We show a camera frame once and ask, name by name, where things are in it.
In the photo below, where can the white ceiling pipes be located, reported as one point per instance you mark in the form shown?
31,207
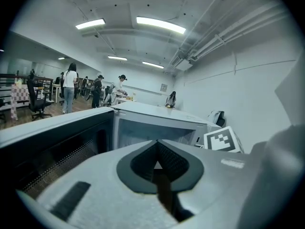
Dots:
238,30

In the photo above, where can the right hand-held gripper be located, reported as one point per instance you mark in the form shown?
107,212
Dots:
221,141

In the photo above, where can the framed wall notice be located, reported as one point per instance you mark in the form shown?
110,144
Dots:
164,87

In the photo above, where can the table with checkered cloth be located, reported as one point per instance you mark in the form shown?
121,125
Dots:
19,96

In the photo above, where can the black mesh office chair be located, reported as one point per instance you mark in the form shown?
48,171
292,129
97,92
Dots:
32,96

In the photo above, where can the white microwave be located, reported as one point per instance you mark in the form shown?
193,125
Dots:
155,113

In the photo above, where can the black chair with white jacket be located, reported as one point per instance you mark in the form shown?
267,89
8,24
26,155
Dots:
220,121

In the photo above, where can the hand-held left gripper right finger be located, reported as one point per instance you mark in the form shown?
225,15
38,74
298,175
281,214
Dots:
219,187

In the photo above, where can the white table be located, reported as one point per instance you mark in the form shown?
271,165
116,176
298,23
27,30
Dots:
122,100
57,85

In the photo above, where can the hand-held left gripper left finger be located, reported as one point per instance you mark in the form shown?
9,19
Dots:
102,187

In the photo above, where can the ceiling air conditioner unit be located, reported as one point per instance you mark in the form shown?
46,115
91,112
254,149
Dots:
181,62

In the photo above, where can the black railing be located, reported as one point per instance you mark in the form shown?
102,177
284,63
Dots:
9,75

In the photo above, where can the ceiling strip light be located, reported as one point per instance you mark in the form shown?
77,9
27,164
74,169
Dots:
117,58
90,23
153,64
160,24
61,58

